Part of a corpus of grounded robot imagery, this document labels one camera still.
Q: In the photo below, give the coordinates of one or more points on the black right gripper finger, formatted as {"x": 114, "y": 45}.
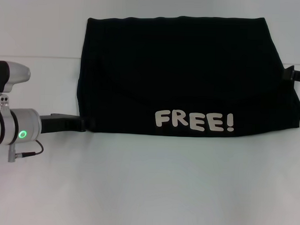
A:
{"x": 288, "y": 73}

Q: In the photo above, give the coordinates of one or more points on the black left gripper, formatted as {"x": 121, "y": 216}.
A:
{"x": 61, "y": 124}

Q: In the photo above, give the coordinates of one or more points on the black t-shirt with white print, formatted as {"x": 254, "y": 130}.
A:
{"x": 178, "y": 69}

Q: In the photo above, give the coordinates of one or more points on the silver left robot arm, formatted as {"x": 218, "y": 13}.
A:
{"x": 18, "y": 130}

